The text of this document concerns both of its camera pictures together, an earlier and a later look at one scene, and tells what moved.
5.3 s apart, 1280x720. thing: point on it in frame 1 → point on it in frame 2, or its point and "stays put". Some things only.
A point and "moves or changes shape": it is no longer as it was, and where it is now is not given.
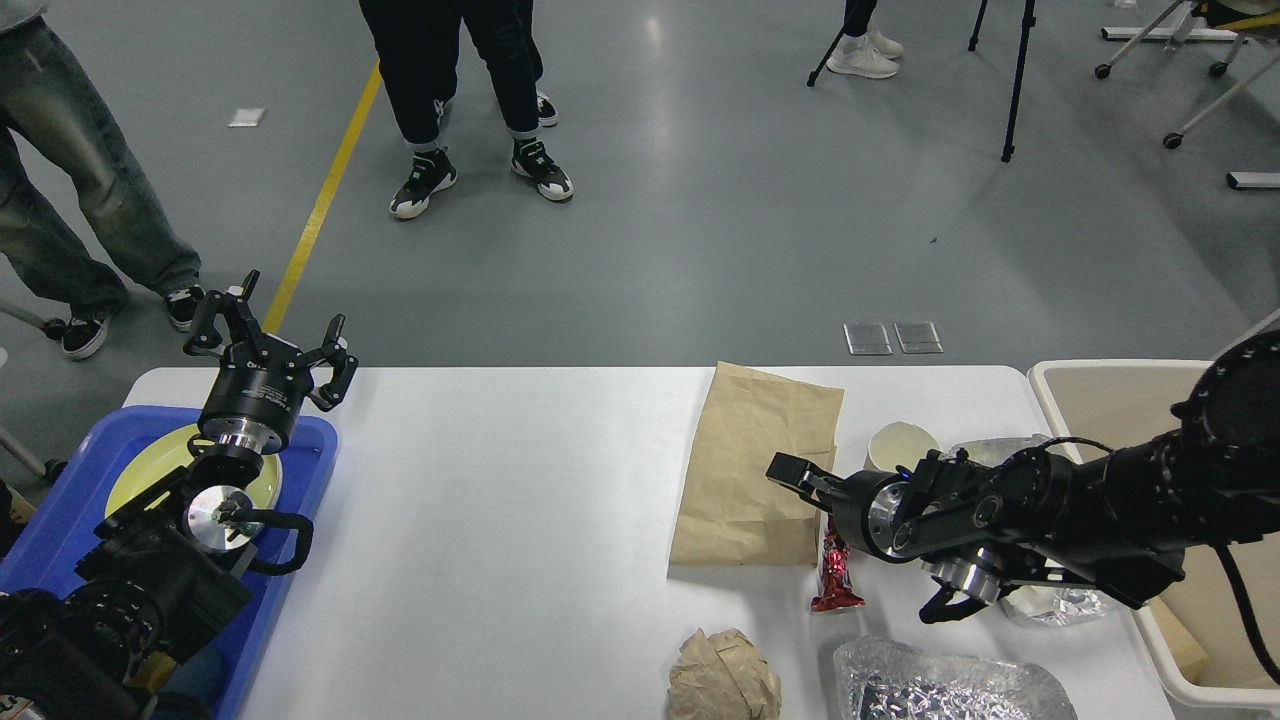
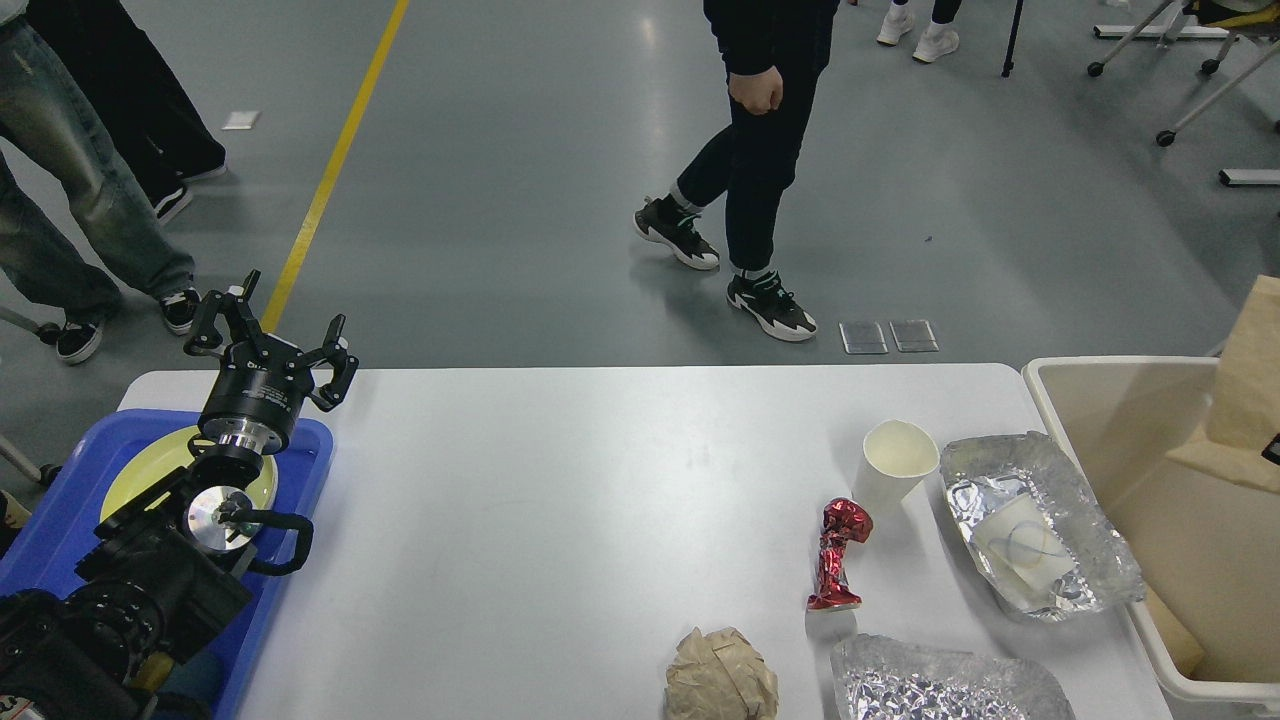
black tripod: [1029, 15] → [1009, 64]
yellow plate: [171, 452] stays put
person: [417, 43] → [773, 53]
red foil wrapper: [836, 590] stays put
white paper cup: [895, 444] stays put
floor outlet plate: [915, 337] stays put
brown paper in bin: [1189, 655] stays put
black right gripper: [867, 506] → [1272, 451]
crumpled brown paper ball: [722, 676] stays put
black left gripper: [260, 386] stays put
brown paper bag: [731, 512] moves or changes shape
